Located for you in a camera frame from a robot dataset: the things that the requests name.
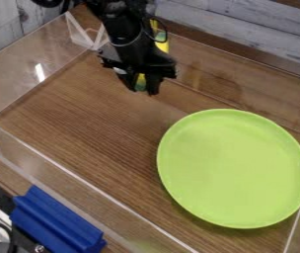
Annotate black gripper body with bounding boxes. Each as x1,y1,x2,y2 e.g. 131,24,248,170
98,43,176,81

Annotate green plastic plate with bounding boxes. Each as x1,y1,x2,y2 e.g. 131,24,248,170
155,109,300,229

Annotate yellow labelled tin can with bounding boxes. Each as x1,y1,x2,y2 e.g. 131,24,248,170
149,19,168,52

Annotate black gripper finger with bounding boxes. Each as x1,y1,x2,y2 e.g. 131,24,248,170
145,74,162,96
117,72,138,91

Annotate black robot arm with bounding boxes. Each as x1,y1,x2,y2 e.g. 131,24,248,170
30,0,176,96

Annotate blue plastic clamp block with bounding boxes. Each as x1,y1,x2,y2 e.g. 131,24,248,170
10,186,106,253

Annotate yellow toy banana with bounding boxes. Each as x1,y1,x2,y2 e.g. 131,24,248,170
134,73,146,92

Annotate clear acrylic corner bracket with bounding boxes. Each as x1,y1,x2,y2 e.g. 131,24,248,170
63,12,109,51

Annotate clear acrylic wall panels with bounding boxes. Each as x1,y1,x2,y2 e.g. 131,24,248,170
0,15,300,253

